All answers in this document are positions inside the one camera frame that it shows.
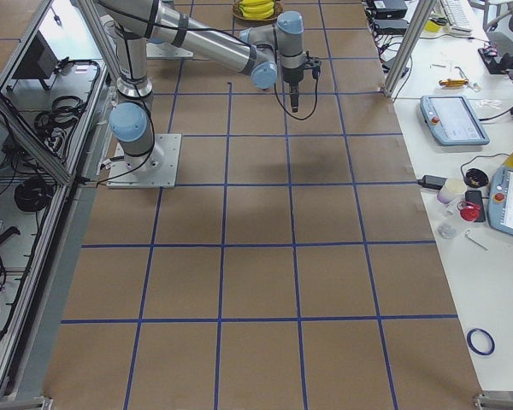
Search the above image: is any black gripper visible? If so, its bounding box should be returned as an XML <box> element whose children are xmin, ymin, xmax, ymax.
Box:
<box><xmin>281</xmin><ymin>65</ymin><xmax>304</xmax><ymax>113</ymax></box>

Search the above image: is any wicker basket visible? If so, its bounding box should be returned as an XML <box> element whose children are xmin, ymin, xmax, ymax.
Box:
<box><xmin>232</xmin><ymin>2</ymin><xmax>284</xmax><ymax>23</ymax></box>

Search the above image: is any yellow banana bunch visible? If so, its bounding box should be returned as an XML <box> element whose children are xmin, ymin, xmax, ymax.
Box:
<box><xmin>234</xmin><ymin>0</ymin><xmax>281</xmax><ymax>20</ymax></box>

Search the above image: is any teach pendant far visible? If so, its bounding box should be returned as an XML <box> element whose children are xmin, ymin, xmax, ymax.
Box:
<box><xmin>420</xmin><ymin>95</ymin><xmax>490</xmax><ymax>146</ymax></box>

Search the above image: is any teach pendant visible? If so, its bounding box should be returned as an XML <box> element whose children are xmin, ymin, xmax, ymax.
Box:
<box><xmin>488</xmin><ymin>166</ymin><xmax>513</xmax><ymax>236</ymax></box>
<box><xmin>420</xmin><ymin>95</ymin><xmax>490</xmax><ymax>146</ymax></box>

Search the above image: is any black power adapter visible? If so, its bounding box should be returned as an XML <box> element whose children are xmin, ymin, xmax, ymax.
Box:
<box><xmin>417</xmin><ymin>174</ymin><xmax>446</xmax><ymax>190</ymax></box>

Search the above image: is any white lilac cup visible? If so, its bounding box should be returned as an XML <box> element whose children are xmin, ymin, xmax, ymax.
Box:
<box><xmin>437</xmin><ymin>178</ymin><xmax>467</xmax><ymax>204</ymax></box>

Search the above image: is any black smartphone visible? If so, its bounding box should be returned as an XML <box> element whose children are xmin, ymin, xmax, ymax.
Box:
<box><xmin>465</xmin><ymin>190</ymin><xmax>486</xmax><ymax>223</ymax></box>

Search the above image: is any red round lid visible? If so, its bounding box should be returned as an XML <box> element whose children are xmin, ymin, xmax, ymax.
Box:
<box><xmin>458</xmin><ymin>202</ymin><xmax>481</xmax><ymax>222</ymax></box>

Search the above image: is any allen key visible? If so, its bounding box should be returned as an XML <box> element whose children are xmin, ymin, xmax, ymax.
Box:
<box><xmin>464</xmin><ymin>230</ymin><xmax>488</xmax><ymax>252</ymax></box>

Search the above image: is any teach pendant near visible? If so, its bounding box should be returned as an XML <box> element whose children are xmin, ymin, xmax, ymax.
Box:
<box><xmin>488</xmin><ymin>166</ymin><xmax>513</xmax><ymax>236</ymax></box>

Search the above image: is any black monitor on shelf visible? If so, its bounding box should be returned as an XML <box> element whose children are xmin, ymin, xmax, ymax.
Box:
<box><xmin>13</xmin><ymin>31</ymin><xmax>59</xmax><ymax>91</ymax></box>

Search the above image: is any blue tape roll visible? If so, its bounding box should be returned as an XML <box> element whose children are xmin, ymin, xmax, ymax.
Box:
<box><xmin>466</xmin><ymin>328</ymin><xmax>496</xmax><ymax>357</ymax></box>

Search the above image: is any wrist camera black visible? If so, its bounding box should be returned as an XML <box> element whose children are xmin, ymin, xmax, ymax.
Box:
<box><xmin>304</xmin><ymin>50</ymin><xmax>321</xmax><ymax>81</ymax></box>

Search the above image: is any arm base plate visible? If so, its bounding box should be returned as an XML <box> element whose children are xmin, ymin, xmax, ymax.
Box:
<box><xmin>146</xmin><ymin>40</ymin><xmax>193</xmax><ymax>60</ymax></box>
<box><xmin>106</xmin><ymin>133</ymin><xmax>182</xmax><ymax>189</ymax></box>

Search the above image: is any aluminium frame post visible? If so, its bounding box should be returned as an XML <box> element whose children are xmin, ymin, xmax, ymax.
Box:
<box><xmin>382</xmin><ymin>0</ymin><xmax>436</xmax><ymax>97</ymax></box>

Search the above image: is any yellow handled tool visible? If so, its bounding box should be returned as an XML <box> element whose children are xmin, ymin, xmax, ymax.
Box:
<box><xmin>439</xmin><ymin>79</ymin><xmax>469</xmax><ymax>88</ymax></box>

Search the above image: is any aluminium side rack frame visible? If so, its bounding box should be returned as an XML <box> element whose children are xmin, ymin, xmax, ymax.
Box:
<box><xmin>0</xmin><ymin>1</ymin><xmax>114</xmax><ymax>409</ymax></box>

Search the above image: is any coiled black cable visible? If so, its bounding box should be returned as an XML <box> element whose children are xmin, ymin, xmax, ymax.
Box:
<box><xmin>14</xmin><ymin>173</ymin><xmax>52</xmax><ymax>214</ymax></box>

